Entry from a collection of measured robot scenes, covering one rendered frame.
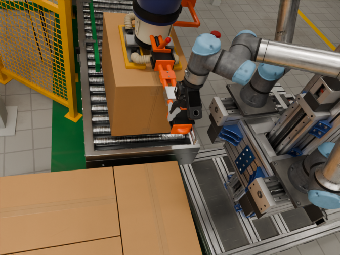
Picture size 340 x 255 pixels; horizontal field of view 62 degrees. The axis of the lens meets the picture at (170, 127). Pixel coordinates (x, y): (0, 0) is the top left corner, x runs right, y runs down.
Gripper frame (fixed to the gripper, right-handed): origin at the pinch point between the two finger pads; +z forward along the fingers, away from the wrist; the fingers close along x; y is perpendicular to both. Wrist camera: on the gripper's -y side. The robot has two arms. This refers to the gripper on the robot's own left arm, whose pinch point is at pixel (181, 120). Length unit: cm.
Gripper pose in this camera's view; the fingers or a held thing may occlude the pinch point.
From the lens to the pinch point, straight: 107.6
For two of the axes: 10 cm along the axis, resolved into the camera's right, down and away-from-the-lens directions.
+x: -9.6, 0.5, -2.9
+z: -2.1, 6.0, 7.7
